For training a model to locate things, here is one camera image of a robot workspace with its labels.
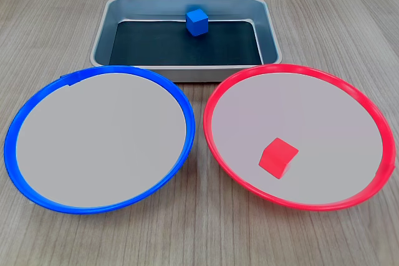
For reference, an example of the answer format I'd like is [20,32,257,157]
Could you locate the red cube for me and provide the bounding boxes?
[258,137,300,181]

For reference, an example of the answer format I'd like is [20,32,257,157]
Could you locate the black tray mat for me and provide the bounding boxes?
[108,20,263,66]

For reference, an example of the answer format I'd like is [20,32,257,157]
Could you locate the steel tray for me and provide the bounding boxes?
[90,0,283,83]

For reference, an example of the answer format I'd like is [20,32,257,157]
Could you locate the blue cube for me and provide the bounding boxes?
[185,9,209,37]

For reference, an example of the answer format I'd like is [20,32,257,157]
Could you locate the blue-rimmed white plate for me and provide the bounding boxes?
[3,65,196,216]

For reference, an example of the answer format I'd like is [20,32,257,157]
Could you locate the red-rimmed white plate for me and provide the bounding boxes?
[203,63,397,212]

